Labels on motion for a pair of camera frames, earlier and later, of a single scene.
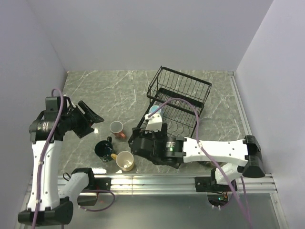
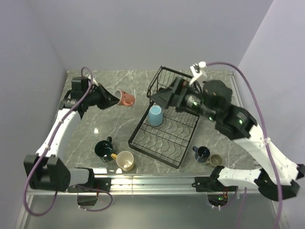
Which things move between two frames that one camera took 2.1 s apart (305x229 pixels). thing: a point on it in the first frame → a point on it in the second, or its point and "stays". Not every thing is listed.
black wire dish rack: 181,98 stays
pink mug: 116,128 → 125,98
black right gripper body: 158,136 → 191,99
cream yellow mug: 125,160 stays
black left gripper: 85,128 → 108,99
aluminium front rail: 184,184 stays
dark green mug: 103,149 stays
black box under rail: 87,199 stays
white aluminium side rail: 241,108 stays
